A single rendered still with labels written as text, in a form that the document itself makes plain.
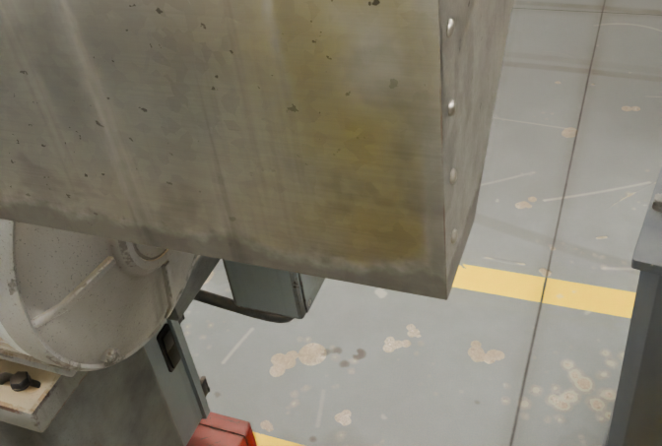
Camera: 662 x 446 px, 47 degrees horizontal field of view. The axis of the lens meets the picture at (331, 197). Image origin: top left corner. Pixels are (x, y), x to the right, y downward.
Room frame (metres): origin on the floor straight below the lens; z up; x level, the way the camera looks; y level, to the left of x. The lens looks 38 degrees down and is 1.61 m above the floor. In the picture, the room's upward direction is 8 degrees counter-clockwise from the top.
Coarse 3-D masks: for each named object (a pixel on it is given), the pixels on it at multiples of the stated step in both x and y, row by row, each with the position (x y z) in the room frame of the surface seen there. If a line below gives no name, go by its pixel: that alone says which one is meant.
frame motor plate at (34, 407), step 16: (0, 368) 0.45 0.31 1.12; (16, 368) 0.45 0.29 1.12; (32, 368) 0.45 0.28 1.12; (0, 384) 0.44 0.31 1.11; (16, 384) 0.43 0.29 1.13; (32, 384) 0.44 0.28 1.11; (48, 384) 0.43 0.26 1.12; (64, 384) 0.44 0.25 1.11; (0, 400) 0.42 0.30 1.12; (16, 400) 0.42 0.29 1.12; (32, 400) 0.41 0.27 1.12; (48, 400) 0.42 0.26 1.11; (64, 400) 0.43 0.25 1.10; (0, 416) 0.42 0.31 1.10; (16, 416) 0.41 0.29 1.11; (32, 416) 0.40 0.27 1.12; (48, 416) 0.41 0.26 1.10
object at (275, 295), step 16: (240, 272) 0.67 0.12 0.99; (256, 272) 0.66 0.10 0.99; (272, 272) 0.65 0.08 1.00; (288, 272) 0.64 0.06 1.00; (240, 288) 0.67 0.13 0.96; (256, 288) 0.66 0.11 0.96; (272, 288) 0.65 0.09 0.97; (288, 288) 0.65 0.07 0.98; (304, 288) 0.65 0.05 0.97; (224, 304) 0.70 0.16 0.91; (240, 304) 0.68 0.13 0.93; (256, 304) 0.67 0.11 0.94; (272, 304) 0.66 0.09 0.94; (288, 304) 0.65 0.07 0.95; (304, 304) 0.65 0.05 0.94; (272, 320) 0.69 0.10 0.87; (288, 320) 0.69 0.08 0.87
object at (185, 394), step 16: (160, 336) 0.69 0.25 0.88; (176, 336) 0.71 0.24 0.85; (160, 352) 0.68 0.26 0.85; (176, 352) 0.70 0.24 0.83; (160, 368) 0.68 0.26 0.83; (176, 368) 0.70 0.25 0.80; (192, 368) 0.72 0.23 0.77; (160, 384) 0.67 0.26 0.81; (176, 384) 0.69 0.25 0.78; (192, 384) 0.71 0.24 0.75; (176, 400) 0.68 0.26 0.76; (192, 400) 0.71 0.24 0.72; (176, 416) 0.67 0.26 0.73; (192, 416) 0.70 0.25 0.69; (192, 432) 0.69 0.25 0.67
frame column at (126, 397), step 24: (144, 360) 0.62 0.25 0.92; (96, 384) 0.55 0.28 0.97; (120, 384) 0.58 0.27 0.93; (144, 384) 0.60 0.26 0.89; (72, 408) 0.51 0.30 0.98; (96, 408) 0.54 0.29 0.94; (120, 408) 0.56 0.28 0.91; (144, 408) 0.59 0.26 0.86; (168, 408) 0.63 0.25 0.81; (0, 432) 0.46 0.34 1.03; (24, 432) 0.46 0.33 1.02; (48, 432) 0.48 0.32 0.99; (72, 432) 0.50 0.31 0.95; (96, 432) 0.52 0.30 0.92; (120, 432) 0.55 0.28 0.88; (144, 432) 0.58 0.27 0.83; (168, 432) 0.61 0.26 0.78
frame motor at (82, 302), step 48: (0, 240) 0.38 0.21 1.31; (48, 240) 0.40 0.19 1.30; (96, 240) 0.42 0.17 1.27; (0, 288) 0.37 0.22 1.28; (48, 288) 0.38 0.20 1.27; (96, 288) 0.41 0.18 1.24; (144, 288) 0.45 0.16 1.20; (0, 336) 0.39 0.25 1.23; (48, 336) 0.37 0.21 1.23; (96, 336) 0.40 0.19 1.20; (144, 336) 0.44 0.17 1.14
